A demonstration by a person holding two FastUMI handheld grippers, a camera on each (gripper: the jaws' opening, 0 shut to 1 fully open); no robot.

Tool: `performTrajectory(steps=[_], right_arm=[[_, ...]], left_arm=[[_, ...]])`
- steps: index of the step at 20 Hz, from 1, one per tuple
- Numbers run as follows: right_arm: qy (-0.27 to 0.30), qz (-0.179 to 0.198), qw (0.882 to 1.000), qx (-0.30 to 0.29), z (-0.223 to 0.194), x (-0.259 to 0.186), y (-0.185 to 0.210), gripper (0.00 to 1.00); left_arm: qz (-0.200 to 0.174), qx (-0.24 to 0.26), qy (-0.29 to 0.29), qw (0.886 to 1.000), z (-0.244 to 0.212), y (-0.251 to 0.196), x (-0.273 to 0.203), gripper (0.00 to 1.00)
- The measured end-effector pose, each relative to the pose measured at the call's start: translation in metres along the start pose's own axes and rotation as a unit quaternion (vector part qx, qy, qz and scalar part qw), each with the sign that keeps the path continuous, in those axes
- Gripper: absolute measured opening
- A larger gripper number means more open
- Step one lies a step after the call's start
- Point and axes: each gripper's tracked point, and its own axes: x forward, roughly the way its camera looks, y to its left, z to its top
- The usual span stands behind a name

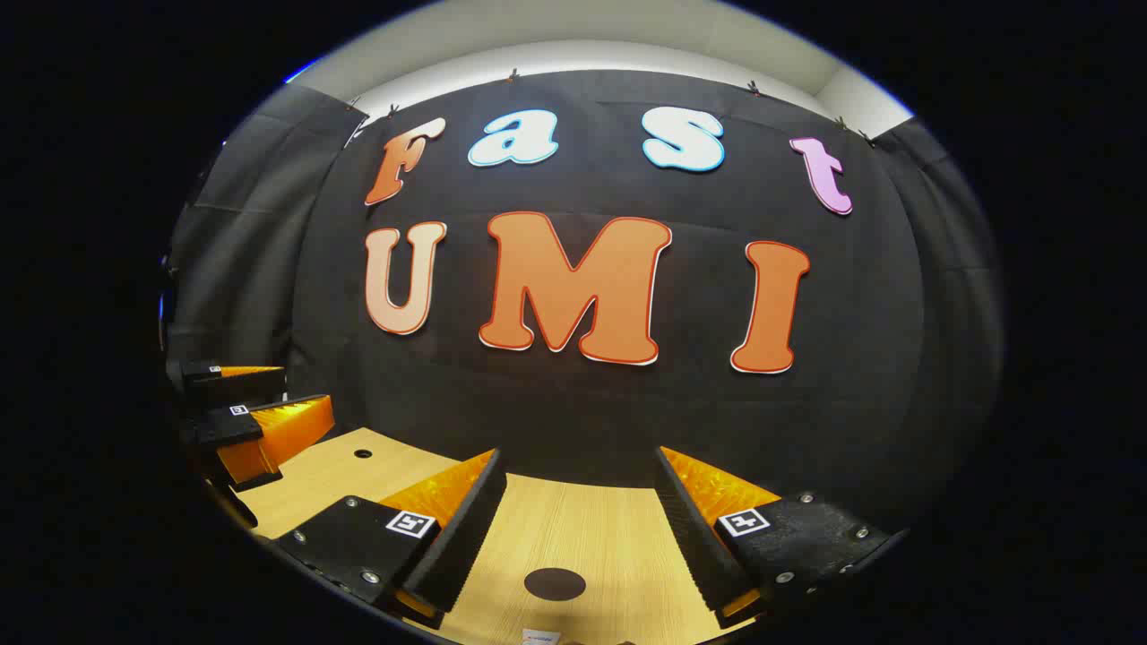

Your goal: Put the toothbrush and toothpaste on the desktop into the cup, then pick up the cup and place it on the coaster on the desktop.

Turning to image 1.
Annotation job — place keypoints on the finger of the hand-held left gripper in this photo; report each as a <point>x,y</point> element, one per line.
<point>269,434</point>
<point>237,387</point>

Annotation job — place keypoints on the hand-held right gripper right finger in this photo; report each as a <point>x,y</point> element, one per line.
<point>694,546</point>

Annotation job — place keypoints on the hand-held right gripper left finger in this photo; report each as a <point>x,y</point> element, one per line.
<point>461,546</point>

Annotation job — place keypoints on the dark round coaster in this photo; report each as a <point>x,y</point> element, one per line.
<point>555,584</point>

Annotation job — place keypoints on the wooden desktop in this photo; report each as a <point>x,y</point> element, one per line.
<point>591,537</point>

